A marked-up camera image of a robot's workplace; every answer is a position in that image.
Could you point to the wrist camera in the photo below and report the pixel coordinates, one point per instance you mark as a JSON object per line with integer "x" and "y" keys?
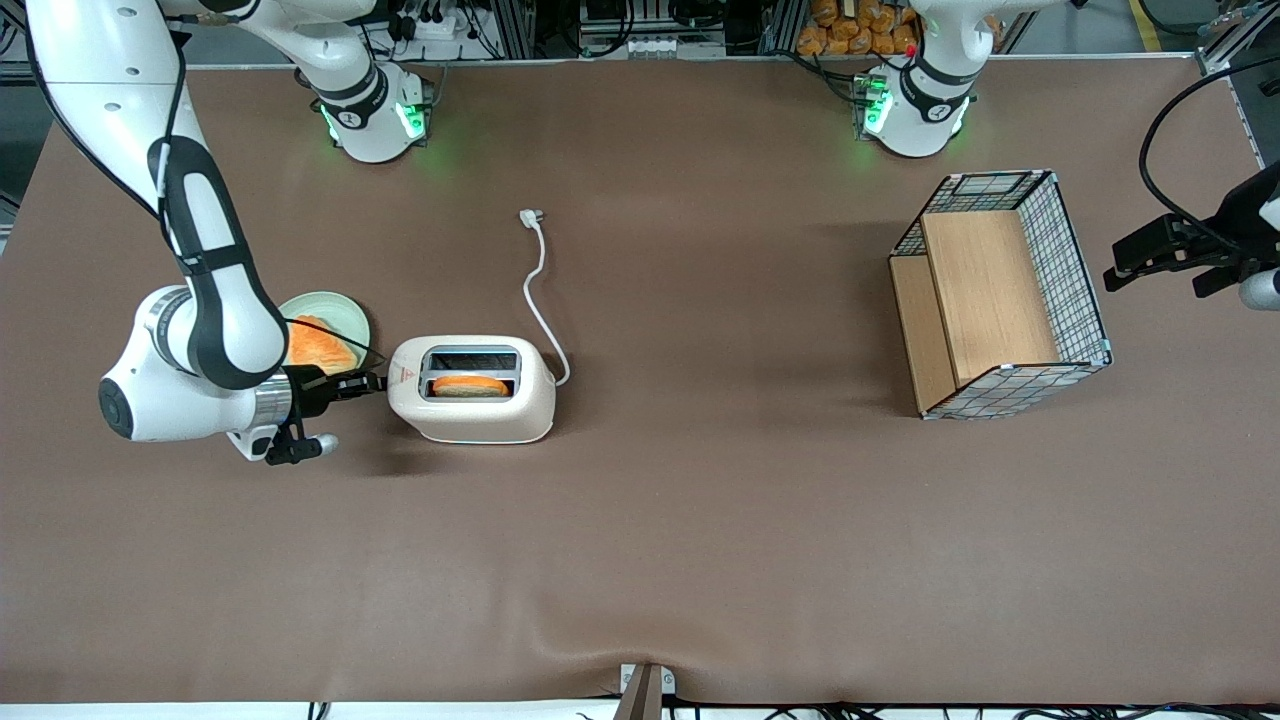
{"x": 295, "y": 450}
{"x": 1262, "y": 290}

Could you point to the black side panel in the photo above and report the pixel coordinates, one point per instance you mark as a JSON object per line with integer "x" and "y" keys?
{"x": 1258, "y": 110}

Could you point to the pale green round plate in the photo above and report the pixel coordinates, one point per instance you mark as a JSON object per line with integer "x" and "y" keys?
{"x": 340, "y": 308}

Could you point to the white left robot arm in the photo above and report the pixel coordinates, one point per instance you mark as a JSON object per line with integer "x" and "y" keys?
{"x": 915, "y": 115}

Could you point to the aluminium frame profile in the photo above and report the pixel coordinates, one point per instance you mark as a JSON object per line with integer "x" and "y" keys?
{"x": 1225, "y": 40}

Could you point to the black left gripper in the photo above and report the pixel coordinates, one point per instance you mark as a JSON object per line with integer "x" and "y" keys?
{"x": 1238, "y": 222}

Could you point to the bag of orange buns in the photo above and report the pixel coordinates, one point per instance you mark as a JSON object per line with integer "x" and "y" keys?
{"x": 850, "y": 25}

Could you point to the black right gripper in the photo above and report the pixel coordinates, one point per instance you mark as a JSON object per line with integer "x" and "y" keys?
{"x": 307, "y": 390}

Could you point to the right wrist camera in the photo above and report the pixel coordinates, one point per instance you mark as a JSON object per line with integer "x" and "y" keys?
{"x": 295, "y": 450}

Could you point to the white two-slot toaster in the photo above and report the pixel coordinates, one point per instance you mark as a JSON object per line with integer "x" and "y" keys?
{"x": 470, "y": 418}

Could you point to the bread slice with orange crust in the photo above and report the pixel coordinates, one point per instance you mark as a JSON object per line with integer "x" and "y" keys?
{"x": 470, "y": 385}

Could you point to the orange triangular pastry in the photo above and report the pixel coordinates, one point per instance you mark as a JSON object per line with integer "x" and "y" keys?
{"x": 320, "y": 352}

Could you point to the brown camera stand post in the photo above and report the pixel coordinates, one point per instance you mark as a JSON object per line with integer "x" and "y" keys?
{"x": 642, "y": 695}

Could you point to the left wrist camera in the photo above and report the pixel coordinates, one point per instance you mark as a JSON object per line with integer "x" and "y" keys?
{"x": 1262, "y": 290}

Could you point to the white power strip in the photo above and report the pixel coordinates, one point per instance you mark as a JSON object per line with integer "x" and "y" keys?
{"x": 670, "y": 46}
{"x": 435, "y": 27}

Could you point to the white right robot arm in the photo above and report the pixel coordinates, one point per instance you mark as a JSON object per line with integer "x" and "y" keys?
{"x": 140, "y": 380}

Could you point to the brown table mat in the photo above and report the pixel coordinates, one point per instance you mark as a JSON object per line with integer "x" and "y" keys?
{"x": 700, "y": 520}

